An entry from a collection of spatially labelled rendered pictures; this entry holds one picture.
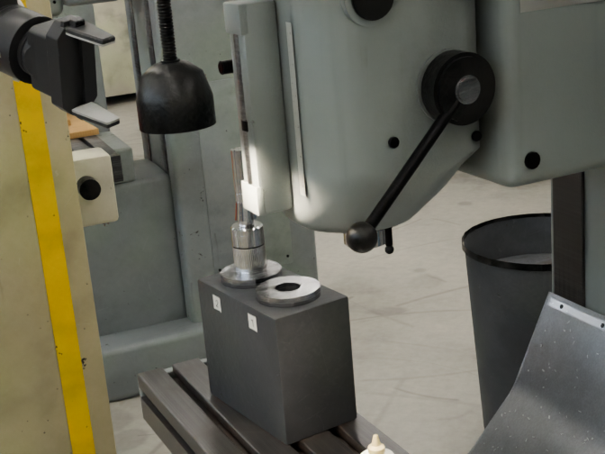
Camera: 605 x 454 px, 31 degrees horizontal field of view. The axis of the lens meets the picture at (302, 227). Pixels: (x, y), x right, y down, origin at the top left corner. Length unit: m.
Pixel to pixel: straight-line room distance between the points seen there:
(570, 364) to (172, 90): 0.73
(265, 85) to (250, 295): 0.52
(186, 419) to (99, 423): 1.47
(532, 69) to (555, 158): 0.10
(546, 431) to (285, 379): 0.35
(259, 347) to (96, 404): 1.59
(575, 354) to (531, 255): 1.98
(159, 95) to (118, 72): 8.57
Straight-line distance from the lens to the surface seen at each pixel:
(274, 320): 1.44
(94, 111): 1.38
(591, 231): 1.47
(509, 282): 3.07
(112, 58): 9.54
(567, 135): 1.15
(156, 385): 1.75
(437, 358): 3.99
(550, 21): 1.12
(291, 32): 1.05
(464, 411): 3.62
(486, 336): 3.21
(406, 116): 1.06
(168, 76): 1.00
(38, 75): 1.41
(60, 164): 2.84
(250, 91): 1.07
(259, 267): 1.57
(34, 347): 2.95
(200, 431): 1.59
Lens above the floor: 1.65
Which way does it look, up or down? 17 degrees down
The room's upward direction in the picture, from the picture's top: 5 degrees counter-clockwise
